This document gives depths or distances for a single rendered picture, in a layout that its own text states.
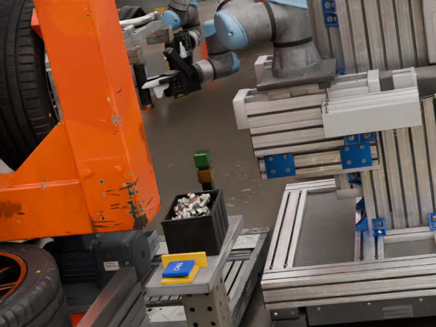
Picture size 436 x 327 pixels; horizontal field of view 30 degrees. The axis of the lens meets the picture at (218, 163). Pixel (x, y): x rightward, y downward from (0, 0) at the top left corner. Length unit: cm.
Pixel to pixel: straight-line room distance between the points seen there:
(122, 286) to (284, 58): 79
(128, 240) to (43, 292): 52
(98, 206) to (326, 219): 95
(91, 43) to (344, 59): 81
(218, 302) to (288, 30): 78
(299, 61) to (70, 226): 80
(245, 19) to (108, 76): 43
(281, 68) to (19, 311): 100
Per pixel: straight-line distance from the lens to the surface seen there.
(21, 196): 237
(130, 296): 234
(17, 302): 208
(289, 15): 233
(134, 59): 259
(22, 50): 263
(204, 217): 213
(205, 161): 234
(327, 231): 280
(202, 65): 269
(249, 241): 316
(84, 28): 214
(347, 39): 252
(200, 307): 224
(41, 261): 228
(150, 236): 317
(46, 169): 233
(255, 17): 231
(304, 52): 236
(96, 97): 217
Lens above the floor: 132
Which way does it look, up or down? 17 degrees down
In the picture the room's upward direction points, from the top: 11 degrees counter-clockwise
